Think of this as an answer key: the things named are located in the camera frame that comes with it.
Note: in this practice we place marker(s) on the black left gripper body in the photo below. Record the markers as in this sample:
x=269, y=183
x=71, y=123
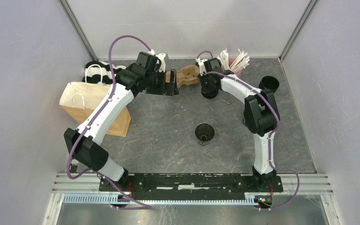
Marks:
x=155, y=86

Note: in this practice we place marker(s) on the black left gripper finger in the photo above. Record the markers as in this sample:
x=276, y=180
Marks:
x=171, y=90
x=173, y=79

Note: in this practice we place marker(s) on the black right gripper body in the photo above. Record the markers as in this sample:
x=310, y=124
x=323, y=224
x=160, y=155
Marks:
x=206, y=83

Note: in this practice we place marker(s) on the brown cardboard cup carrier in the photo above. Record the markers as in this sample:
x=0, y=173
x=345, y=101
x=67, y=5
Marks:
x=187, y=75

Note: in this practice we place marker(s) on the black paper coffee cup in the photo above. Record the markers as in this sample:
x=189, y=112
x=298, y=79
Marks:
x=204, y=133

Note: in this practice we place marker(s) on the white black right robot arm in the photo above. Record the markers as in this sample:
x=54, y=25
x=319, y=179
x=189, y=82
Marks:
x=260, y=113

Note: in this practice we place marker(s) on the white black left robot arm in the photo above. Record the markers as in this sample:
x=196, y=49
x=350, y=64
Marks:
x=83, y=143

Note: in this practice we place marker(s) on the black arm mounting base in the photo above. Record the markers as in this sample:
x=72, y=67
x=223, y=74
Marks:
x=198, y=186

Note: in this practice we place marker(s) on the pink stirrer holder cup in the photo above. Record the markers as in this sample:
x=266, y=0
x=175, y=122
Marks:
x=235, y=66

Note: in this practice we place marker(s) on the white wrapped stirrer sticks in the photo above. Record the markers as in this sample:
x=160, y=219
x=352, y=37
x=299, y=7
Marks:
x=243, y=58

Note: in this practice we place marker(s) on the black white striped cloth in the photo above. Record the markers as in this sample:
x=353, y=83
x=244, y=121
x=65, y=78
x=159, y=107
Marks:
x=99, y=72

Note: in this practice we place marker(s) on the brown paper bag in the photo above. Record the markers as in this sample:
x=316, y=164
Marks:
x=80, y=99

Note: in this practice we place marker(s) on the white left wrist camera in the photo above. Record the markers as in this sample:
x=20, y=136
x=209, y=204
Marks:
x=161, y=62

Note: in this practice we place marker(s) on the slotted aluminium cable rail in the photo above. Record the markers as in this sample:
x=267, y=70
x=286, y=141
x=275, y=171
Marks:
x=117, y=199

